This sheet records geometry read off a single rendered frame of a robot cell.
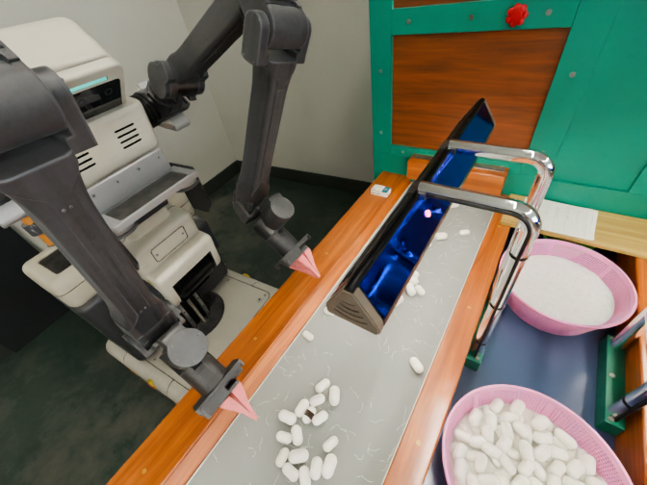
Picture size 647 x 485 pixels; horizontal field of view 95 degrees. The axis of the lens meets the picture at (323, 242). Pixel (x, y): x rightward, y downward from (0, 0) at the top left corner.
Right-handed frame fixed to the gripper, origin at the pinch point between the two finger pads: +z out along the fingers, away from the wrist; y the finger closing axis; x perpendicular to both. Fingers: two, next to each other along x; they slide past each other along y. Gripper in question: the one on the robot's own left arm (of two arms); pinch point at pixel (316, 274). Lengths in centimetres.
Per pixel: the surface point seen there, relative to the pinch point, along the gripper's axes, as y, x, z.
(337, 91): 137, 56, -58
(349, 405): -19.7, -7.2, 21.3
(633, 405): 4, -38, 50
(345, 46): 137, 32, -69
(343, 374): -15.2, -4.4, 17.9
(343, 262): 11.9, 5.0, 4.4
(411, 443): -19.9, -17.5, 29.3
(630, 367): 15, -35, 54
